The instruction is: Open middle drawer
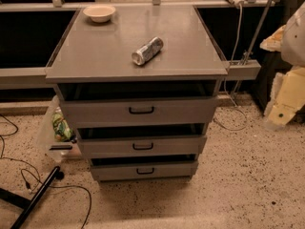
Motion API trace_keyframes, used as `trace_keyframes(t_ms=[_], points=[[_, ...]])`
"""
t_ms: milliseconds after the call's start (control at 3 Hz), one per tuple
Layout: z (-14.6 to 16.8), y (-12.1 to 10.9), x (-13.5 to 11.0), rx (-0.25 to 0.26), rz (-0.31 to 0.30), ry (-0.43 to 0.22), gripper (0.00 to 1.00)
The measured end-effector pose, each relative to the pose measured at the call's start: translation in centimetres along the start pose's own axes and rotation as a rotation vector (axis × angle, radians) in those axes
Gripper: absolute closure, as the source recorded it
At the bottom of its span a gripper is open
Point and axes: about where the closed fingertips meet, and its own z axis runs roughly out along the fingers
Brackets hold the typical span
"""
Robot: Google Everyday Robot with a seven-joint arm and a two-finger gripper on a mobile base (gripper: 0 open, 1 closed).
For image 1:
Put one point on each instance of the grey bottom drawer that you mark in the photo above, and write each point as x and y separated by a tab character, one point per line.
142	171

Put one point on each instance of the grey top drawer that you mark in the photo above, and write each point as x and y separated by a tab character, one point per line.
138	112

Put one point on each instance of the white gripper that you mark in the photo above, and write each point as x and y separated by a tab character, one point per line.
294	41

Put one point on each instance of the white bowl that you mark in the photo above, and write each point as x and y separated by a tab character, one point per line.
100	13

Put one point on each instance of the black metal stand leg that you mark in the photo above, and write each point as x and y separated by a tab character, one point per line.
27	205

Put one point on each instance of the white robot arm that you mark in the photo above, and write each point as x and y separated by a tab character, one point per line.
289	40

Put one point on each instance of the grey drawer cabinet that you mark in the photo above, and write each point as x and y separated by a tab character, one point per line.
95	63

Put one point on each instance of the grey drawer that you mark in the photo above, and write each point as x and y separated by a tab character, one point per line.
146	146
142	171
138	112

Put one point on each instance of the silver drink can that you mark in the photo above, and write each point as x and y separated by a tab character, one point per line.
148	51

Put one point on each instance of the dark grey side cabinet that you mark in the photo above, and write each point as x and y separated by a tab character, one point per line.
271	62

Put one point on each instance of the grey metal counter rail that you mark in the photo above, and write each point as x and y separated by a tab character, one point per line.
35	78

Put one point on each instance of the green snack bag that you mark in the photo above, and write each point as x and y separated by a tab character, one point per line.
62	131

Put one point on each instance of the clear plastic bin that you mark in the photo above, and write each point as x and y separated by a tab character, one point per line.
46	142

